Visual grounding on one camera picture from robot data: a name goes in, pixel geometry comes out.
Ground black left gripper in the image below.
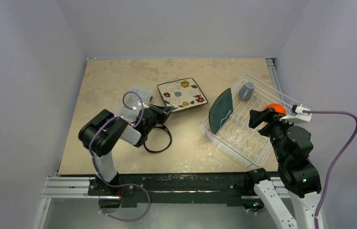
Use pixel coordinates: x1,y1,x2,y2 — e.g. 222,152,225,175
145,103,173,134

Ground floral square plate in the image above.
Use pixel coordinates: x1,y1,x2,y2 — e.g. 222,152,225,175
157,77,209,113

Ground orange bowl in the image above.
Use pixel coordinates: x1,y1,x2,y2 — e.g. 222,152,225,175
264,103,287,115

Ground grey mug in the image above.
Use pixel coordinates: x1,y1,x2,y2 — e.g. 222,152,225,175
238,82,255,101

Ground teal square plate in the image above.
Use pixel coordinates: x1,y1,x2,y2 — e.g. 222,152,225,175
209,88,233,134

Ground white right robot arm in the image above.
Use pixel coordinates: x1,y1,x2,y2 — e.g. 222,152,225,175
244,105,324,229

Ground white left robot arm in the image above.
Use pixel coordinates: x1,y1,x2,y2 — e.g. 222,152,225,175
78,104,174,195

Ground clear plastic box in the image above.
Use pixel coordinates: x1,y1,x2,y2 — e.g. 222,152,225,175
116,85,154,123

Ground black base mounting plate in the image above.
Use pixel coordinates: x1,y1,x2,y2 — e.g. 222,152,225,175
88,172,291,209

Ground black coiled cable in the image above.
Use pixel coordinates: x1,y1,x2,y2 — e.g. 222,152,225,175
142,124,173,154

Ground white wire dish rack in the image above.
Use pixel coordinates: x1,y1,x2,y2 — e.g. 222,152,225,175
201,74,298,169

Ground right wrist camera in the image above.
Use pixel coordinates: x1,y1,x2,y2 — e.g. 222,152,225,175
280,104,312,124

